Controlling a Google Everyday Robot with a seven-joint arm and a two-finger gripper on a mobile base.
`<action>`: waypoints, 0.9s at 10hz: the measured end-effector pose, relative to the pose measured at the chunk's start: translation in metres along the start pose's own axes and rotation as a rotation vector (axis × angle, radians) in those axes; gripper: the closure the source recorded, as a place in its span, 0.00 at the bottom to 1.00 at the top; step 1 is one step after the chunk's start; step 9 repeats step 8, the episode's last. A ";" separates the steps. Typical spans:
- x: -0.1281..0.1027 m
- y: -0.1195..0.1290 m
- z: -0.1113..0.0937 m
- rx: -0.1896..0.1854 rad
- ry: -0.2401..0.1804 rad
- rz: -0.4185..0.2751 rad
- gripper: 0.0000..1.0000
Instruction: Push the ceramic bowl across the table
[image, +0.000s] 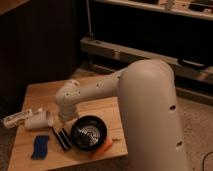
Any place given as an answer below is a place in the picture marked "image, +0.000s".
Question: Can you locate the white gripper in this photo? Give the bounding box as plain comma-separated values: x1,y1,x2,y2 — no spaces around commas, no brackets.
51,115,71,151

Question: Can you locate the black ceramic bowl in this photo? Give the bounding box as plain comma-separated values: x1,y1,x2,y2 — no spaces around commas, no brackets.
70,115,107,151

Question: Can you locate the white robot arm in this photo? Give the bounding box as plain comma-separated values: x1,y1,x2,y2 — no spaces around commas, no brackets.
53,59,189,171

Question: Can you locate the white cup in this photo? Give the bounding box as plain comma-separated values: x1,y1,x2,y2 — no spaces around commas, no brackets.
24,111,53,130

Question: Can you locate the blue cloth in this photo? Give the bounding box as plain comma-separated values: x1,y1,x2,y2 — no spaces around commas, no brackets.
31,135,49,160

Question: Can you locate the wooden table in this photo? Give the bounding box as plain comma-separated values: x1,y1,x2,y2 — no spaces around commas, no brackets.
8,81,128,171

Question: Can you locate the white bottle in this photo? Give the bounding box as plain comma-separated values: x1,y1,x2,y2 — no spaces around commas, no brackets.
2,108,43,129

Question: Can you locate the orange carrot toy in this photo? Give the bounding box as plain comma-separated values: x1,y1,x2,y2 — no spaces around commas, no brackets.
92,138,113,158

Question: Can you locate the metal pole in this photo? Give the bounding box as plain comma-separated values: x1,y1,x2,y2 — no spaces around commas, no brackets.
86,0,94,41

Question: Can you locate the metal shelf rail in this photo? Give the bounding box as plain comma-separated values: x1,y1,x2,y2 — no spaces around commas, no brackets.
80,37,213,85

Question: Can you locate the black handle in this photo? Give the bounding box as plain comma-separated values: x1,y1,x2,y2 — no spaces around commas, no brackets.
177,59,209,70

